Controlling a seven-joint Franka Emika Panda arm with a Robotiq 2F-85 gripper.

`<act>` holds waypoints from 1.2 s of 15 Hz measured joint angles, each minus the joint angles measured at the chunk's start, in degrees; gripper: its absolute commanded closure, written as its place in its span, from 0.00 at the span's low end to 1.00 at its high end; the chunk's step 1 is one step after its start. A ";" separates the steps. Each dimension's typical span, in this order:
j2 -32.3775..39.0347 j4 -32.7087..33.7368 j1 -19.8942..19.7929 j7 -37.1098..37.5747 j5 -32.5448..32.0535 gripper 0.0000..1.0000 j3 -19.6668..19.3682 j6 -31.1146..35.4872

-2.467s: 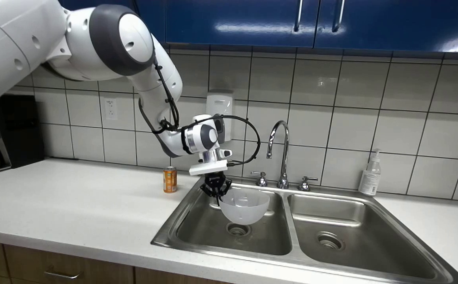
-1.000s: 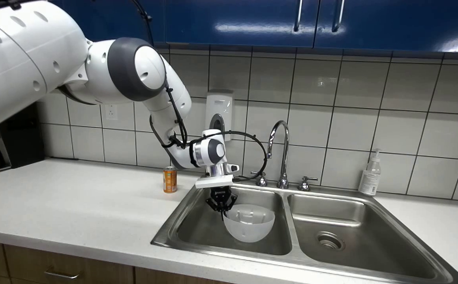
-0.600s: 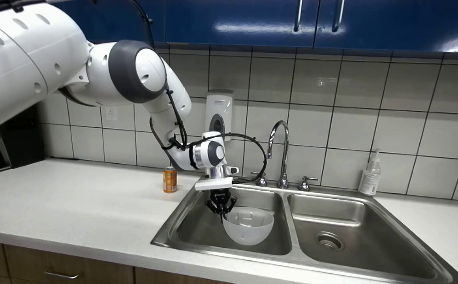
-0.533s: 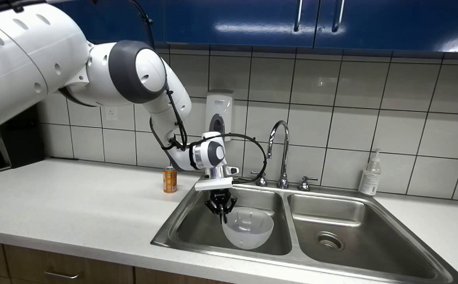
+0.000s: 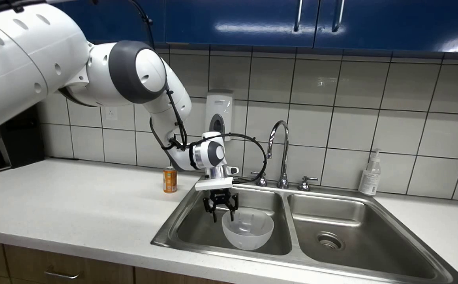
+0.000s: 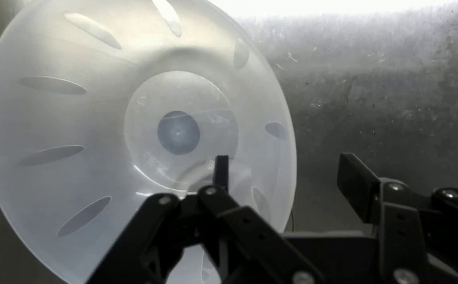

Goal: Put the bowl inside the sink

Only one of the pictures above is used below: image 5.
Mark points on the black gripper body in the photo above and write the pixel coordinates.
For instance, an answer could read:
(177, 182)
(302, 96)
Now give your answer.
(221, 197)

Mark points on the translucent white plastic bowl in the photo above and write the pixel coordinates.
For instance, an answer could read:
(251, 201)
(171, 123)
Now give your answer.
(247, 230)

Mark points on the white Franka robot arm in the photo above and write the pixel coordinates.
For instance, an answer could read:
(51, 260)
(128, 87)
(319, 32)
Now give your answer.
(24, 57)

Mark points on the metal sink drain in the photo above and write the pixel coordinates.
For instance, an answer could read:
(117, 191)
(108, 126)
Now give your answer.
(330, 242)

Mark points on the stainless steel double sink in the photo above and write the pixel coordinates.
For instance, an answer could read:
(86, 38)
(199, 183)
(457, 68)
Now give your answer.
(345, 226)

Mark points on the orange soda can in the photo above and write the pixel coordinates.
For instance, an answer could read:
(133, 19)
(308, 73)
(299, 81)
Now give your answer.
(171, 182)

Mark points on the chrome gooseneck faucet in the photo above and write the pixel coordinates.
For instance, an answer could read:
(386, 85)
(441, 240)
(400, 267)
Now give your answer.
(285, 158)

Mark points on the wooden drawer front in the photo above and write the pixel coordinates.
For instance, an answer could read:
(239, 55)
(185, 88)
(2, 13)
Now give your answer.
(97, 268)

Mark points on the clear pump soap bottle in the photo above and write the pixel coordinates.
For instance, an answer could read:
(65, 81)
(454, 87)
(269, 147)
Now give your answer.
(370, 178)

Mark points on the blue upper cabinet door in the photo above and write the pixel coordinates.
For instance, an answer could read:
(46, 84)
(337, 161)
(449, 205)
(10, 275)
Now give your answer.
(112, 21)
(239, 21)
(408, 24)

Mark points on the black coffee maker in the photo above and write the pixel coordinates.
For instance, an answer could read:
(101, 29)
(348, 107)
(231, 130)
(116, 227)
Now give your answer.
(21, 142)

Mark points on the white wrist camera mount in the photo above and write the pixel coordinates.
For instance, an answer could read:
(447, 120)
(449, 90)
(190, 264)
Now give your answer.
(213, 183)

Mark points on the white wall soap dispenser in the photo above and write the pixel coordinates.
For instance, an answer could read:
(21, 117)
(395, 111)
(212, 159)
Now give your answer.
(221, 107)

